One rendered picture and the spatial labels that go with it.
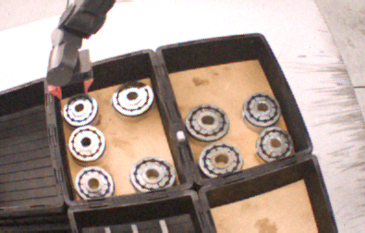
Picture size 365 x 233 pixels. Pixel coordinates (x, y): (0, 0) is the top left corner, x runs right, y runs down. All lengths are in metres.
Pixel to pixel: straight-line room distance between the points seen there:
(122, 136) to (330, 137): 0.62
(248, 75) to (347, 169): 0.44
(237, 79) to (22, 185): 0.67
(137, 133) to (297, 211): 0.46
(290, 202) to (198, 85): 0.42
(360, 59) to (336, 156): 1.44
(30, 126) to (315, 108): 0.87
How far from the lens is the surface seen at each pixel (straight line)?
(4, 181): 1.29
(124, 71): 1.34
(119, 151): 1.25
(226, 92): 1.35
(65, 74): 0.88
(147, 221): 1.16
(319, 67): 1.66
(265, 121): 1.27
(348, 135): 1.52
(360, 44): 2.94
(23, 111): 1.39
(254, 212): 1.17
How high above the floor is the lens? 1.89
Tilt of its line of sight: 55 degrees down
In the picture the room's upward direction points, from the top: straight up
